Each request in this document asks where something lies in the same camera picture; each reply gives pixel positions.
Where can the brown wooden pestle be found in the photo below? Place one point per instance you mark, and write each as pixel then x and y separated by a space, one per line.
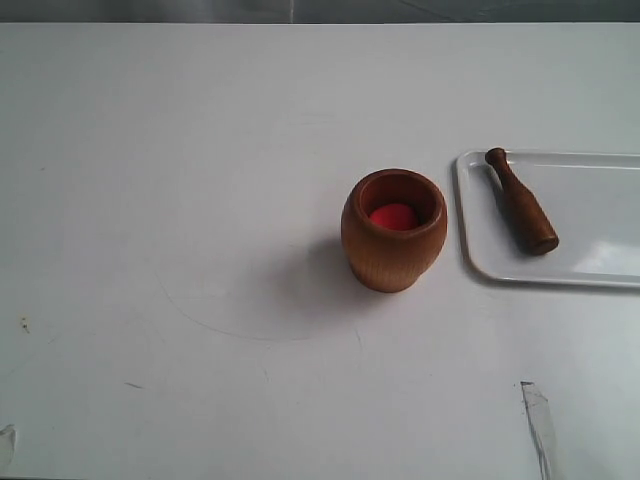
pixel 533 228

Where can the brown wooden mortar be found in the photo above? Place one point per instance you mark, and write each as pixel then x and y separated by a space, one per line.
pixel 383 259

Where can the red ball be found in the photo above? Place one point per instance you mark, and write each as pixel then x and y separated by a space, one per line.
pixel 395 216

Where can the white rectangular tray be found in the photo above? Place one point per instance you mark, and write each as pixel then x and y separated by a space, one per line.
pixel 592 201

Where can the clear tape strip right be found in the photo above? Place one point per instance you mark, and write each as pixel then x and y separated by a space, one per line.
pixel 542 430

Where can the clear tape piece left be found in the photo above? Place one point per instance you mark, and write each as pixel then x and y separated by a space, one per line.
pixel 7 443

